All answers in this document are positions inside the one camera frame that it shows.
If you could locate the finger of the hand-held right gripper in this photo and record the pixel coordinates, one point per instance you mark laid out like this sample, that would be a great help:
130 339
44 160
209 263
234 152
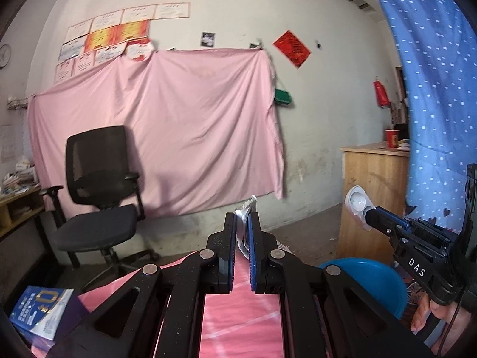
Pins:
387 222

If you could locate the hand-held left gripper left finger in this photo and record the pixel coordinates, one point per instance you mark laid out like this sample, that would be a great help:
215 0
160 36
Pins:
233 238

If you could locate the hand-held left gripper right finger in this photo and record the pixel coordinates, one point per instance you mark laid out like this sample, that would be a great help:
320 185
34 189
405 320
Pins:
253 238

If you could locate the white moulded plastic insert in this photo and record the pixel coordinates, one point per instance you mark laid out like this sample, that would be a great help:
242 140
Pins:
357 203

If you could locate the blue plastic bin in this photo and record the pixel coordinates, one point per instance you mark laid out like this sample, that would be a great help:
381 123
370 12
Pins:
369 283

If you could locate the person's right hand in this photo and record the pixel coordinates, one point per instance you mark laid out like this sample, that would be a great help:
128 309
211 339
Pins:
425 311

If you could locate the wooden cabinet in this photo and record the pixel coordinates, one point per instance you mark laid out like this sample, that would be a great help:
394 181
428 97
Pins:
372 179

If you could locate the red cup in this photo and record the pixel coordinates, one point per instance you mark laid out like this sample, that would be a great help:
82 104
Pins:
392 138

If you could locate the pink checked bedsheet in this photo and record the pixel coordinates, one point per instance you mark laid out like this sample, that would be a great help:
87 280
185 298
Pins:
242 324

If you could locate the pink hung cloth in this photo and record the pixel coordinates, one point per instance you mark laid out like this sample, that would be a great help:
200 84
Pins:
179 126

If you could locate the red hanging bag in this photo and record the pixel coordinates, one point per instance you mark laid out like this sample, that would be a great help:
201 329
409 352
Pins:
381 95

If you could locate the black office chair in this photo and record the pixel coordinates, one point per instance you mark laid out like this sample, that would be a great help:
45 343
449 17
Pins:
100 227

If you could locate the green hanging pouch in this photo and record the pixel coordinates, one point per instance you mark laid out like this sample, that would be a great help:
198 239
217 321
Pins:
283 97

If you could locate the blue dotted curtain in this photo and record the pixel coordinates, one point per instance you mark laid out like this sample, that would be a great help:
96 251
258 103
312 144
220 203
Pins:
428 82

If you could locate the blue cardboard box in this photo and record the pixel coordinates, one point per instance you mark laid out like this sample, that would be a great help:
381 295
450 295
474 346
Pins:
41 311

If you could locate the wooden desk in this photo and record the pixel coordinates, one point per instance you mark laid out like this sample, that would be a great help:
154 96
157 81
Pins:
18 227

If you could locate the stack of books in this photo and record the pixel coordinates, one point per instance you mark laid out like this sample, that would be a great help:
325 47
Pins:
16 179

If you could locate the red diamond wall poster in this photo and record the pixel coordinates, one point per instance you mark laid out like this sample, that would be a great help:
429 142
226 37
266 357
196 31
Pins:
292 48

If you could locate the small wall photo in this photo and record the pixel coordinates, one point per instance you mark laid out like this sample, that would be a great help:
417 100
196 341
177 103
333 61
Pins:
208 39

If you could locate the group of wall certificates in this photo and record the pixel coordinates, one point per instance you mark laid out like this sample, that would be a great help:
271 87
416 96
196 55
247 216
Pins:
111 33

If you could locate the wall shelf with papers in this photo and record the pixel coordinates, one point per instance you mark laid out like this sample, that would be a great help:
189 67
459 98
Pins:
18 102

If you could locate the round wall clock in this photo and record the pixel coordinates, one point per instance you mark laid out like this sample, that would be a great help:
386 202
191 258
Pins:
4 55

